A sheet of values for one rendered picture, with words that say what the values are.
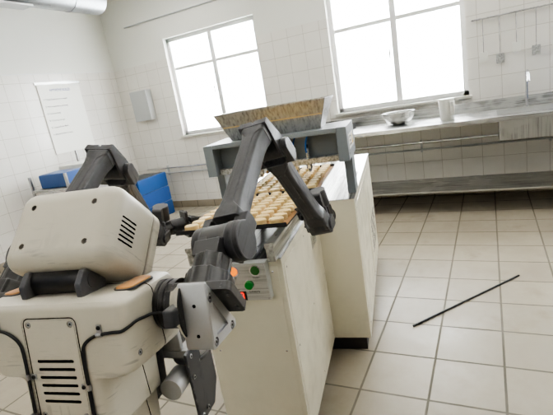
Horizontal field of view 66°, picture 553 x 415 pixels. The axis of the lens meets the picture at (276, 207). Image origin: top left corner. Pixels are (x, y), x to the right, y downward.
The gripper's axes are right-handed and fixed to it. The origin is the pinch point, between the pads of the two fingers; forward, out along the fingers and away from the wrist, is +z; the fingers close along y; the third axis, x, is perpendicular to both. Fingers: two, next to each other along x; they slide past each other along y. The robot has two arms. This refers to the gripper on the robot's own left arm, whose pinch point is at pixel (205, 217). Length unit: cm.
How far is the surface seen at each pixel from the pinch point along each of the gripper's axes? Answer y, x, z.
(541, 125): 9, -42, 326
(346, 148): -15, 6, 71
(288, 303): 28.2, 39.0, 9.6
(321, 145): -18, -9, 68
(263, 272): 15.0, 37.5, 3.0
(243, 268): 12.8, 32.5, -1.9
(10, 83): -116, -427, -47
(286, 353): 48, 36, 7
